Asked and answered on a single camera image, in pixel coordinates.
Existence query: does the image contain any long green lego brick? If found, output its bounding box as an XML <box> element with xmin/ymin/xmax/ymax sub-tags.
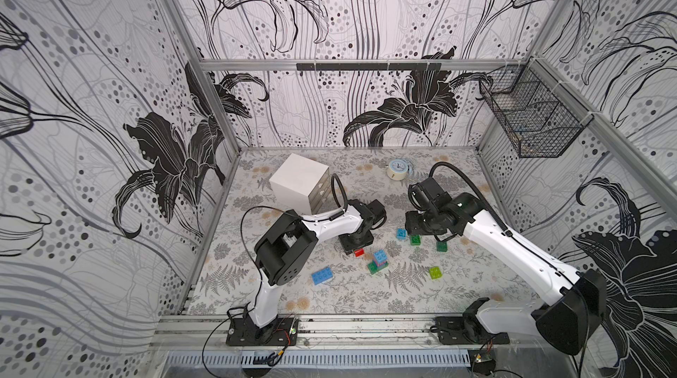
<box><xmin>368</xmin><ymin>261</ymin><xmax>389</xmax><ymax>275</ymax></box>

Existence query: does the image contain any small light blue lego brick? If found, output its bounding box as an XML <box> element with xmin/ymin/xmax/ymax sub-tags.
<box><xmin>374</xmin><ymin>249</ymin><xmax>387</xmax><ymax>263</ymax></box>

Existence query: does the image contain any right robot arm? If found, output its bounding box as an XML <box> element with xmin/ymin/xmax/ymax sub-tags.
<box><xmin>405</xmin><ymin>162</ymin><xmax>608</xmax><ymax>355</ymax></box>

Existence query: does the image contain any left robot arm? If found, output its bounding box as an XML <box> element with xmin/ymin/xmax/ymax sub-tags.
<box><xmin>244</xmin><ymin>173</ymin><xmax>387</xmax><ymax>329</ymax></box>

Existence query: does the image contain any small teal lego brick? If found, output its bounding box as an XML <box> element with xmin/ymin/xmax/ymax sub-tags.
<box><xmin>396</xmin><ymin>228</ymin><xmax>408</xmax><ymax>240</ymax></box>

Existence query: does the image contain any lime green lego brick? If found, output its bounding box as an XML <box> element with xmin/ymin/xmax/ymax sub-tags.
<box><xmin>428</xmin><ymin>266</ymin><xmax>443</xmax><ymax>280</ymax></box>

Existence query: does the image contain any long light blue lego brick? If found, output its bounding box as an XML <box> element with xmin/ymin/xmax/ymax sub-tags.
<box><xmin>311</xmin><ymin>267</ymin><xmax>334</xmax><ymax>286</ymax></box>

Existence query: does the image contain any small blue cream alarm clock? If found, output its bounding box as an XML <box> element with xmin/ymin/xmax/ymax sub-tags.
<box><xmin>385</xmin><ymin>159</ymin><xmax>414</xmax><ymax>182</ymax></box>

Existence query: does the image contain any white mini drawer cabinet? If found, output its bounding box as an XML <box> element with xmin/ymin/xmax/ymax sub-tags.
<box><xmin>270</xmin><ymin>154</ymin><xmax>330</xmax><ymax>214</ymax></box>

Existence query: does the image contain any black wire wall basket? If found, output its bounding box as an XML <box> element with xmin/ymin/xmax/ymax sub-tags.
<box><xmin>479</xmin><ymin>61</ymin><xmax>592</xmax><ymax>159</ymax></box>

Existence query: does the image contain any white slotted cable duct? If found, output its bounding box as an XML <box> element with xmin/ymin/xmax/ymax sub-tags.
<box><xmin>165</xmin><ymin>349</ymin><xmax>471</xmax><ymax>369</ymax></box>

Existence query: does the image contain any black wall hook bar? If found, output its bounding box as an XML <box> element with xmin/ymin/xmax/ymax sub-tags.
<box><xmin>295</xmin><ymin>62</ymin><xmax>442</xmax><ymax>71</ymax></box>

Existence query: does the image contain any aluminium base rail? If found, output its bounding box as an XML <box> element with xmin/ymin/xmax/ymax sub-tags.
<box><xmin>150</xmin><ymin>313</ymin><xmax>530</xmax><ymax>350</ymax></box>

